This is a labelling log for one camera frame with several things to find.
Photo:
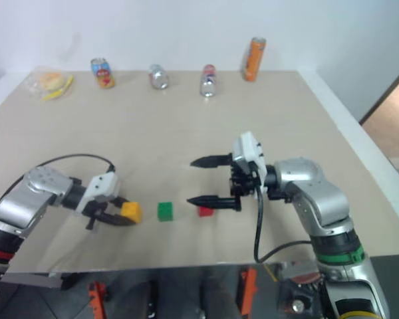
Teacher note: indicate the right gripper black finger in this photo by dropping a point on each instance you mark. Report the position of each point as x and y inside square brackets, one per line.
[212, 161]
[216, 202]

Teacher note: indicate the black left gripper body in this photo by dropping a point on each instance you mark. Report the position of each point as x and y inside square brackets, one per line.
[93, 212]

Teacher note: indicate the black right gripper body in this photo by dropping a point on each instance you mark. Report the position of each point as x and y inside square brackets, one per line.
[242, 182]

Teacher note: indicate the yellow cube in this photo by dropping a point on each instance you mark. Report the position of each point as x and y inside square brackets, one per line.
[132, 212]

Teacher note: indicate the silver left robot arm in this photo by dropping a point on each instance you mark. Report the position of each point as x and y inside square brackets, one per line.
[30, 199]

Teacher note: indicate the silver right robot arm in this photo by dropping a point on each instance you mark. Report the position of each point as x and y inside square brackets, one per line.
[319, 192]

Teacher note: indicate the red cube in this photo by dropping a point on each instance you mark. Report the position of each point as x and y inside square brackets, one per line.
[206, 212]

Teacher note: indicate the green cube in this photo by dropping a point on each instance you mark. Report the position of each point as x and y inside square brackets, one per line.
[165, 211]

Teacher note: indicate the silver can with red print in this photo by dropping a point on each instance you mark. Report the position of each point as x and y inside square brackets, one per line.
[208, 81]

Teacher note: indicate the orange clamp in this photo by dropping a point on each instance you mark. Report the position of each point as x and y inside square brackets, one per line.
[249, 289]
[98, 299]

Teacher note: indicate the plain silver drink can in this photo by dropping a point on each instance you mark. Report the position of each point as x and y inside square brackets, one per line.
[158, 77]

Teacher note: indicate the tall orange drink can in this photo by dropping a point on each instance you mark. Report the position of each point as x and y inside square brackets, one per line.
[253, 60]

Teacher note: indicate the yellow toy banana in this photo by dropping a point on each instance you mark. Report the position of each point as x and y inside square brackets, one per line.
[64, 87]

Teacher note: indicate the colourful printed drink can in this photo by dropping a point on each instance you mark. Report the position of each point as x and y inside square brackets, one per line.
[103, 73]

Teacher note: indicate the toy burger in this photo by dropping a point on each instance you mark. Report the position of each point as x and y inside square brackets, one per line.
[51, 81]

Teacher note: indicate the brown wooden door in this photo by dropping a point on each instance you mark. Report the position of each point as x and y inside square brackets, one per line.
[390, 109]

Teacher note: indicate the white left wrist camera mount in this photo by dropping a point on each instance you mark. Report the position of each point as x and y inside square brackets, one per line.
[101, 187]

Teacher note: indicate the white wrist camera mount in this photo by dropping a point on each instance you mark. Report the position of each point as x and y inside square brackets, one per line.
[101, 187]
[249, 146]

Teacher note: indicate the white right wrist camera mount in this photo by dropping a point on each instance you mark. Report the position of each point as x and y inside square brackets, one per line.
[249, 146]

